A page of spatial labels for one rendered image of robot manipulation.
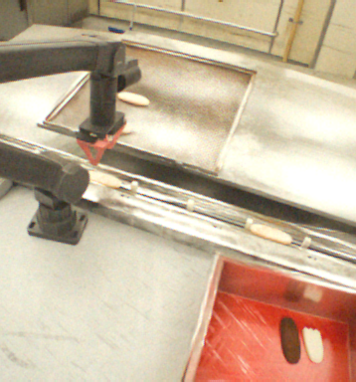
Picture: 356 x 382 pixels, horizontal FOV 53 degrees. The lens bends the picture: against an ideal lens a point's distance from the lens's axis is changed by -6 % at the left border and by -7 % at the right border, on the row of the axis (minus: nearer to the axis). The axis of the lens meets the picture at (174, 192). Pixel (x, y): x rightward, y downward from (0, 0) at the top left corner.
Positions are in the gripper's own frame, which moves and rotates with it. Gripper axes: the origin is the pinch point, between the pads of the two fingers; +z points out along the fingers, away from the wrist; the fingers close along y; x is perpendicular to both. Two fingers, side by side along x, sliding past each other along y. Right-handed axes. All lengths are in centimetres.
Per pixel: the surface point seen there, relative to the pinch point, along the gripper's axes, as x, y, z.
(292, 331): -51, -22, 10
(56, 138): 22.5, 13.6, 10.7
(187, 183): -18.5, 12.0, 10.6
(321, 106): -49, 52, -4
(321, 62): -72, 342, 66
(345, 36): -87, 341, 33
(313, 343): -55, -23, 9
